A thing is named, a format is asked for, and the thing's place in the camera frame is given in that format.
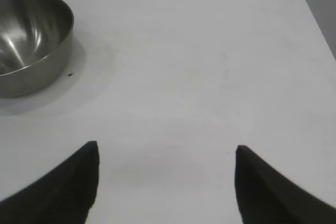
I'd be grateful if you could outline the stainless steel mixing bowl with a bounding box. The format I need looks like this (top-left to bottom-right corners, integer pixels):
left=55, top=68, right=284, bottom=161
left=0, top=0, right=75, bottom=99

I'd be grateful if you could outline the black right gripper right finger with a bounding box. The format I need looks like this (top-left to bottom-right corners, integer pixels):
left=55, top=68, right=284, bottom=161
left=234, top=144, right=336, bottom=224

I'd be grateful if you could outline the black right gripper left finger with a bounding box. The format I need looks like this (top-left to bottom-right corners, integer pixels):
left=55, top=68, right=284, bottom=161
left=0, top=141, right=100, bottom=224

